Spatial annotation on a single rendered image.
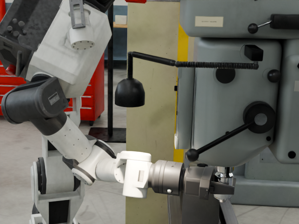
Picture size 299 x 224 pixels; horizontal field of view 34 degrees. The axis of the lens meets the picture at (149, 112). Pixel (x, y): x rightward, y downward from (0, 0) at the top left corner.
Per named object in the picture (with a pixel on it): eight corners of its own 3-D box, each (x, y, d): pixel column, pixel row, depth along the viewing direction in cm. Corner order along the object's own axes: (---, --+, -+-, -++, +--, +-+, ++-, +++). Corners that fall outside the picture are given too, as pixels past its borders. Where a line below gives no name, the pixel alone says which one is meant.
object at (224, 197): (234, 196, 128) (236, 176, 127) (228, 202, 124) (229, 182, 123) (217, 191, 131) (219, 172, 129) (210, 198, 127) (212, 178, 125)
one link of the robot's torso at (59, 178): (33, 188, 194) (28, 71, 185) (78, 183, 199) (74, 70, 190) (37, 201, 179) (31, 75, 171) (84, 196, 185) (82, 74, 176)
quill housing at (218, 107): (193, 174, 115) (200, 37, 106) (186, 145, 134) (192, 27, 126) (274, 175, 115) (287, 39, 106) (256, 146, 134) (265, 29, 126)
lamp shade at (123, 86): (108, 102, 118) (108, 77, 116) (133, 98, 122) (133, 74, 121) (126, 109, 113) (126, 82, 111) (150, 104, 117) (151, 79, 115)
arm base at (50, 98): (18, 135, 143) (-6, 108, 136) (35, 104, 151) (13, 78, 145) (58, 128, 136) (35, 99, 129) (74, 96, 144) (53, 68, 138)
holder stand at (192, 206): (180, 227, 161) (183, 171, 156) (182, 198, 182) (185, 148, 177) (217, 230, 160) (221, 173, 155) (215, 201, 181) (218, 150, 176)
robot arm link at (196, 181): (209, 176, 120) (162, 170, 123) (207, 211, 123) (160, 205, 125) (215, 158, 132) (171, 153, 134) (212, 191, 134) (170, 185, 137)
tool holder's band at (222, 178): (236, 176, 127) (236, 173, 127) (229, 182, 123) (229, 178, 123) (219, 172, 129) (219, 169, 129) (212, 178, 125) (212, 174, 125)
